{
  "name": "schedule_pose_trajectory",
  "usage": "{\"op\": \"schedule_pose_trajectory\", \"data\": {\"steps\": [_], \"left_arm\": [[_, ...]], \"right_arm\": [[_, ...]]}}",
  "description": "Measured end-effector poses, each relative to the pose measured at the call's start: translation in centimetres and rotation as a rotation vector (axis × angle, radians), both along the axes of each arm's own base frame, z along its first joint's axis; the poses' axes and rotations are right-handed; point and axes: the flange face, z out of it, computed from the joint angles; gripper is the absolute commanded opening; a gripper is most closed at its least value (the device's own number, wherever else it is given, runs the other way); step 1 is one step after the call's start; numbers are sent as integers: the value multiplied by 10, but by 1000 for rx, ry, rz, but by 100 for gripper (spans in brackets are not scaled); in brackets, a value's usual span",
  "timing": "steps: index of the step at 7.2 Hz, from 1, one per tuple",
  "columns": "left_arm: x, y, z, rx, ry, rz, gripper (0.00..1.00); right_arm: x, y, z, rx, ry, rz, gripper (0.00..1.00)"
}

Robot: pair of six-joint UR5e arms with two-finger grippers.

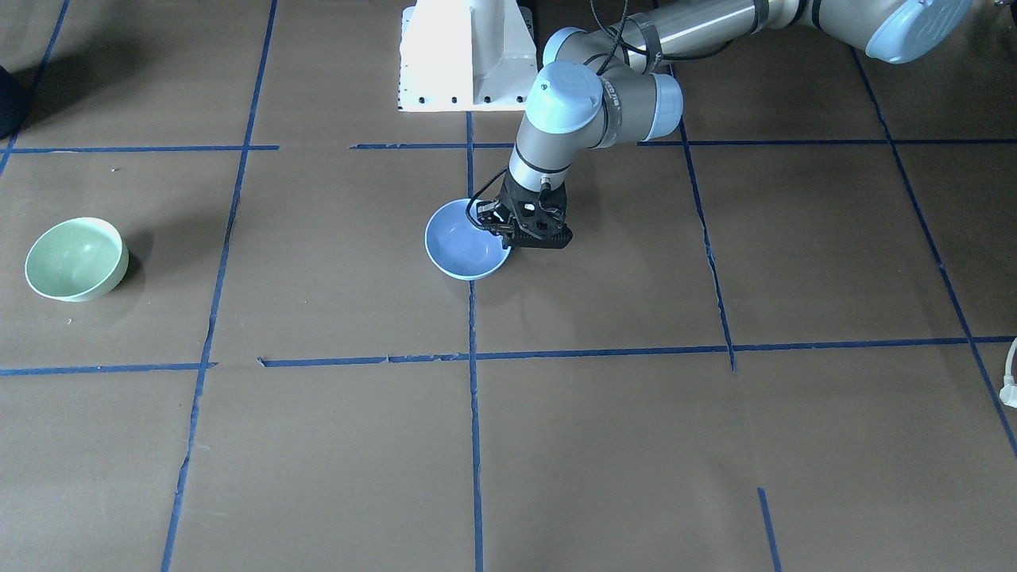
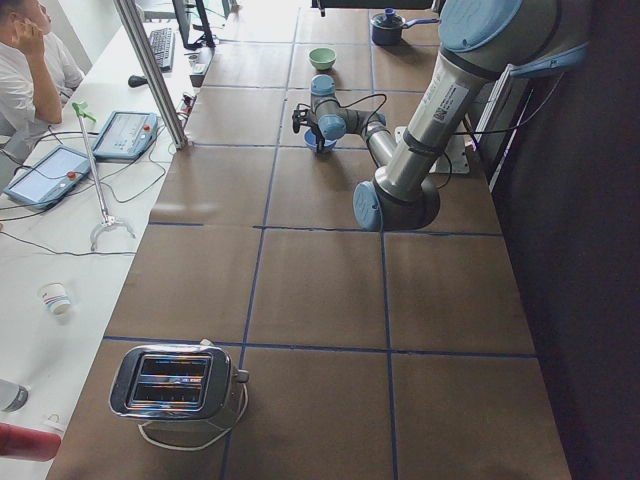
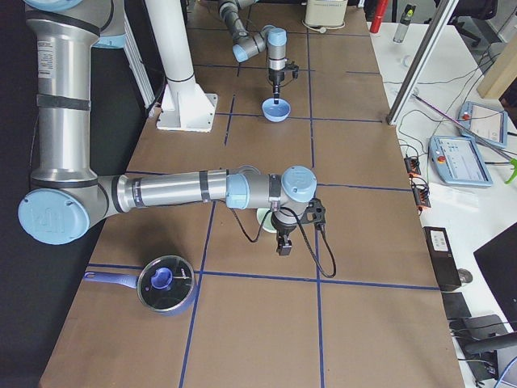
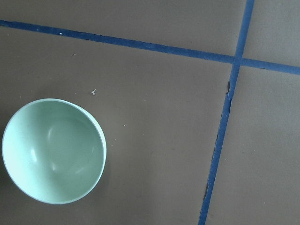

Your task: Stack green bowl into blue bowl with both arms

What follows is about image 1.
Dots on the blue bowl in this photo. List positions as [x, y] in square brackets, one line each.
[458, 248]

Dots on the green bowl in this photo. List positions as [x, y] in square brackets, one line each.
[77, 260]

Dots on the white power plug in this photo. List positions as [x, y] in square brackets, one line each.
[1007, 395]

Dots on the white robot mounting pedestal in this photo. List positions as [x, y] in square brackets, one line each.
[476, 56]

